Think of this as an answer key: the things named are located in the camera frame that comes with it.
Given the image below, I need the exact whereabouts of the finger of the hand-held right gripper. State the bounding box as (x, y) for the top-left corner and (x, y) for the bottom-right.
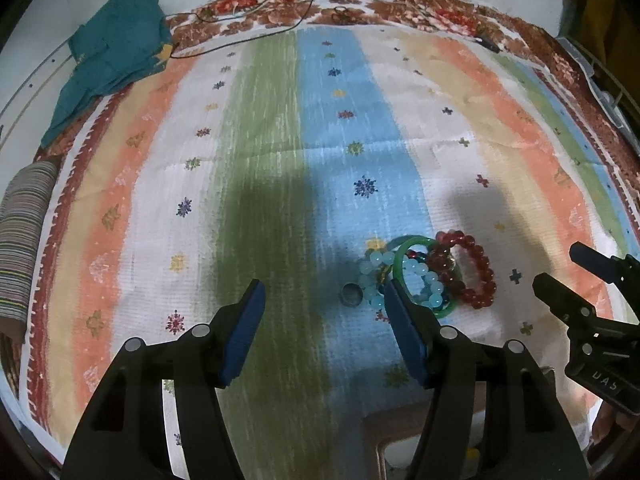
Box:
(532, 272), (602, 329)
(569, 241), (640, 287)

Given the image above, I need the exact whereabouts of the black cable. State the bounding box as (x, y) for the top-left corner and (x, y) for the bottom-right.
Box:
(165, 0), (321, 59)

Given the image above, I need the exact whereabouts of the teal cloth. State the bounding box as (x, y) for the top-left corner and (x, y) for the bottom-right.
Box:
(40, 0), (174, 149)

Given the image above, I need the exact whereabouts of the striped printed blanket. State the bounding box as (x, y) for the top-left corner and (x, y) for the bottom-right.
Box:
(10, 0), (637, 466)

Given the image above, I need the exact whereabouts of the small dark ring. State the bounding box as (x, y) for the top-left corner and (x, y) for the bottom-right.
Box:
(339, 283), (364, 308)

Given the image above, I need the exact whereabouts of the red bead bracelet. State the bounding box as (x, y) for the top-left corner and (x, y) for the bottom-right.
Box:
(430, 230), (499, 310)

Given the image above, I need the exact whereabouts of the thin-striped folded cloth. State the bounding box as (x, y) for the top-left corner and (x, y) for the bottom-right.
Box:
(0, 159), (61, 337)

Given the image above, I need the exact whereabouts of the green bangle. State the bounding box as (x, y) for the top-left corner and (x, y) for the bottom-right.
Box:
(392, 236), (461, 317)

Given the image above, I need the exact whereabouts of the white plastic basket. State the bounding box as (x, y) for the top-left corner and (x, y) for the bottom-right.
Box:
(560, 35), (640, 127)

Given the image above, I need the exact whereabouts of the light blue bead bracelet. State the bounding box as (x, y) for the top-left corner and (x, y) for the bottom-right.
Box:
(357, 248), (446, 311)

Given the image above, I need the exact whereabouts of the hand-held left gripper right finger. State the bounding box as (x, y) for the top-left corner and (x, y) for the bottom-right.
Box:
(382, 277), (591, 480)

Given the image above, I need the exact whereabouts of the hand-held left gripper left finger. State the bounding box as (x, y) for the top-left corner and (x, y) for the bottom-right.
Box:
(60, 279), (267, 480)

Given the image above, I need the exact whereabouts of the person's right forearm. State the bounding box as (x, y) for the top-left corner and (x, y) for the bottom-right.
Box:
(591, 400), (632, 457)

